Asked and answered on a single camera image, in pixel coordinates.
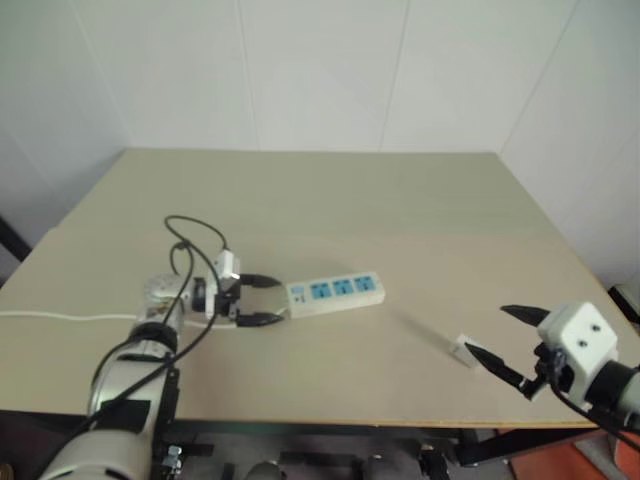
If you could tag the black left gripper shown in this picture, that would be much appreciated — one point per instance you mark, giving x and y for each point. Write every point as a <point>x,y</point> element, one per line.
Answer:
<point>227,302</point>

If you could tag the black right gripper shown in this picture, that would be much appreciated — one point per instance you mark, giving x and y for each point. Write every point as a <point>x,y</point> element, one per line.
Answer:
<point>552,370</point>

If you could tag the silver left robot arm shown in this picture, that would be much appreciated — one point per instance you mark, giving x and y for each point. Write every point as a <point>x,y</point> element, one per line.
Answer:
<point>125,380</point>

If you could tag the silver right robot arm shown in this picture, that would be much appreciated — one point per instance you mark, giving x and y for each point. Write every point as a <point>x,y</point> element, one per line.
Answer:
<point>622,387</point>

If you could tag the white plug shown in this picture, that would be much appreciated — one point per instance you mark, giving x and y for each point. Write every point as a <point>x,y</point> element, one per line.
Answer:
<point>466,351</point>

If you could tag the white power strip blue sockets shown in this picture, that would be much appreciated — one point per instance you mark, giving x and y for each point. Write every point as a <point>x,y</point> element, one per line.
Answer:
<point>335,294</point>

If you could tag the dark rounded grey shape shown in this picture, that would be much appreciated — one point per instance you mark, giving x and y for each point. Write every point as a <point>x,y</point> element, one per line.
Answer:
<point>265,471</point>

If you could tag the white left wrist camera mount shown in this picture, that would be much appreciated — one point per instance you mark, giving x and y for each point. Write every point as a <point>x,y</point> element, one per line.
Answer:
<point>227,262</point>

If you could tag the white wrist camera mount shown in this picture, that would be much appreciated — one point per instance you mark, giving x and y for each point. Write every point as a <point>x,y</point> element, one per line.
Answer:
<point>582,330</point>
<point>227,262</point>

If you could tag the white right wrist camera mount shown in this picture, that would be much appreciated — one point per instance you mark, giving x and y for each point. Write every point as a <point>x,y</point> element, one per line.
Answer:
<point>582,330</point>

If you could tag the black metal table frame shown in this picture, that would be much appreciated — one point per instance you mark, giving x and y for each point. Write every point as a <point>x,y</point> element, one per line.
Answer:
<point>310,430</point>

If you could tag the silver metal bracket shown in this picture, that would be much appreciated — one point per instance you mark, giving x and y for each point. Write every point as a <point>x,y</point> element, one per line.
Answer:
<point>172,457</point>

